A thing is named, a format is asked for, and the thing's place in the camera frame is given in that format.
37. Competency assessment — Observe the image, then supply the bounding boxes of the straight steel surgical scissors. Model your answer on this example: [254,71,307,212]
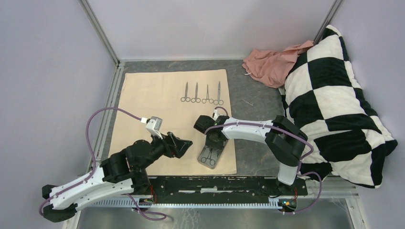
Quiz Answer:
[213,81,224,105]

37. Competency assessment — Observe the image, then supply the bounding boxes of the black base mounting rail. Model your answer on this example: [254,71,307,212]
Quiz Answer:
[134,176,308,204]

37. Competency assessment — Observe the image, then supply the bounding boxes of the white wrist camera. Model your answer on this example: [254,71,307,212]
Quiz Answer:
[212,109,221,120]
[140,116,163,139]

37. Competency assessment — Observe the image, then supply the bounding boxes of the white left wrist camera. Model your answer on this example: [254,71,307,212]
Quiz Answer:
[140,116,163,139]

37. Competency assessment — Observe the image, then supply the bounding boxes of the beige cloth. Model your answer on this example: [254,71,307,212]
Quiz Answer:
[109,69,237,176]

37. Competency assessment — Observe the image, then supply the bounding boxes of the metal surgical instrument tray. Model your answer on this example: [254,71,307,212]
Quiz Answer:
[197,140,228,169]

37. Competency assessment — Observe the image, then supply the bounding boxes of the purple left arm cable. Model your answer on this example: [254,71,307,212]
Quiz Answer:
[38,107,168,221]

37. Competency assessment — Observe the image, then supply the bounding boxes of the black white checkered pillow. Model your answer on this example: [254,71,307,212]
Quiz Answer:
[279,25,398,188]

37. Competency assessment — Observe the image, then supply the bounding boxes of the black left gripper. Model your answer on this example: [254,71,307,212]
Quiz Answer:
[138,129,193,172]

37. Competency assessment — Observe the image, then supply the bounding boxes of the steel forceps clamp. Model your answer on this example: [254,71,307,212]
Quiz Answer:
[201,85,213,104]

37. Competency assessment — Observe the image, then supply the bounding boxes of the pink crumpled cloth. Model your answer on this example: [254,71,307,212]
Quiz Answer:
[242,41,314,88]

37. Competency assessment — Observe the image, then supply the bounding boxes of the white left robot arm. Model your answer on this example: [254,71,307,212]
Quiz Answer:
[40,132,193,222]

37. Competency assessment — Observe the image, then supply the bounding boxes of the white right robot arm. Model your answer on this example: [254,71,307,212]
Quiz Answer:
[193,115,313,195]

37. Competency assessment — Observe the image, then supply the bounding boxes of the thin steel hemostat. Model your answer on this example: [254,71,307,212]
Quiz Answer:
[200,149,216,167]

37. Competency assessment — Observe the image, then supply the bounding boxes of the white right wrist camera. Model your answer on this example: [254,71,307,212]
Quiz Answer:
[212,109,221,120]

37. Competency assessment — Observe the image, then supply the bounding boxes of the curved steel clamp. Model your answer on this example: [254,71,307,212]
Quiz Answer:
[191,83,201,103]

